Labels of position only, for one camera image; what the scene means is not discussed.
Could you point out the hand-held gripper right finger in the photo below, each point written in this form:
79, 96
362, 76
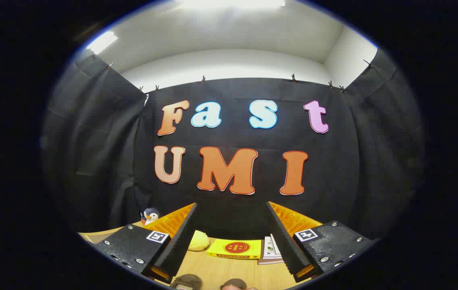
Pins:
287, 245

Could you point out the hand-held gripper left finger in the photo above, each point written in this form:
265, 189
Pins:
178, 245

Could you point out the brown fuzzy shoe with bow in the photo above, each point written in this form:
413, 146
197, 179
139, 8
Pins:
234, 284
186, 282

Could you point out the white illustrated book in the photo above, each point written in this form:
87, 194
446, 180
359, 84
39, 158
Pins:
274, 246

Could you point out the yellow bun-shaped cushion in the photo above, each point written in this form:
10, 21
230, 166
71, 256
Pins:
198, 241

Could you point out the grey book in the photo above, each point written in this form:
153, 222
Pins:
269, 262

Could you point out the penguin plush toy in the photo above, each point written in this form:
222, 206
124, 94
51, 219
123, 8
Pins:
151, 216

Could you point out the yellow book with red circle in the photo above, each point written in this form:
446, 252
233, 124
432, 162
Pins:
235, 247

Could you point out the black backdrop cloth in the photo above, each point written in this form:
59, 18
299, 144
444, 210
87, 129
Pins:
334, 181

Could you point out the ceiling light panel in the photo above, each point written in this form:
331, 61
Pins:
233, 3
102, 42

